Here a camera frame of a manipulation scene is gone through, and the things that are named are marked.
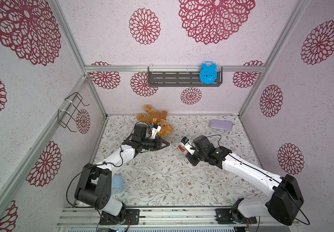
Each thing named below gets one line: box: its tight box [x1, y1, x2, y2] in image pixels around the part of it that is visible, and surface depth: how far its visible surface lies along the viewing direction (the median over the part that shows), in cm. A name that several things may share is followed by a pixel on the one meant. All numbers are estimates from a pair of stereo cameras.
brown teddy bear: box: [136, 104, 175, 139], surface depth 111 cm
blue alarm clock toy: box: [199, 61, 218, 85], surface depth 90 cm
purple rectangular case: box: [209, 119, 234, 130], surface depth 113 cm
